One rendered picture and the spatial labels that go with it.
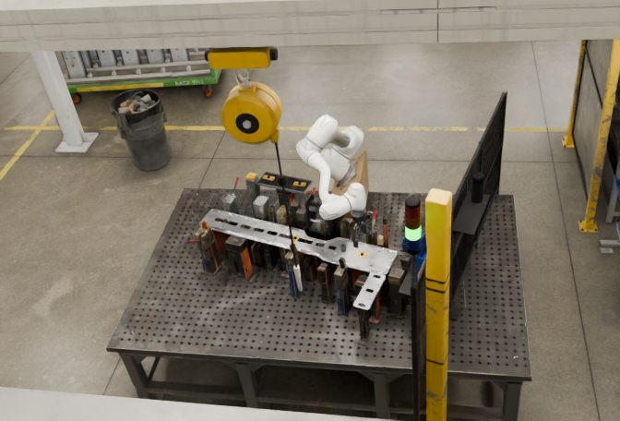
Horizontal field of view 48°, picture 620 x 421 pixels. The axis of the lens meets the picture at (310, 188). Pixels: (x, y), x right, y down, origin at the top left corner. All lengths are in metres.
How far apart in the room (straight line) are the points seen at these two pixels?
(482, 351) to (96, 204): 4.14
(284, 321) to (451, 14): 3.13
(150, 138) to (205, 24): 5.35
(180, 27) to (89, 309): 4.45
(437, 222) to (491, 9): 1.78
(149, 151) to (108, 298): 1.76
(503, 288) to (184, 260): 2.18
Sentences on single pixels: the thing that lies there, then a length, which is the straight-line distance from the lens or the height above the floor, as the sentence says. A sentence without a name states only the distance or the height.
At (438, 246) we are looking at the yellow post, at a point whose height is 1.73.
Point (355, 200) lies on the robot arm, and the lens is 3.96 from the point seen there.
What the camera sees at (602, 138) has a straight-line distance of 5.60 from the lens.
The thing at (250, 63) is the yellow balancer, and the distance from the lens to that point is 1.68.
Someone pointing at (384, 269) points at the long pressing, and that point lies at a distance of 4.23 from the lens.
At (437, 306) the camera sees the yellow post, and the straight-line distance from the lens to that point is 3.59.
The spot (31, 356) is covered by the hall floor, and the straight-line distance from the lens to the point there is 5.80.
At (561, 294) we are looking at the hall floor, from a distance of 5.56.
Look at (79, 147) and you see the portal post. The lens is 7.90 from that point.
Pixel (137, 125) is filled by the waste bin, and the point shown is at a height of 0.58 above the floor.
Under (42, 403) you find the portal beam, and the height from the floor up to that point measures 3.50.
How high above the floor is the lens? 3.99
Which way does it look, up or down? 38 degrees down
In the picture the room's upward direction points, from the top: 8 degrees counter-clockwise
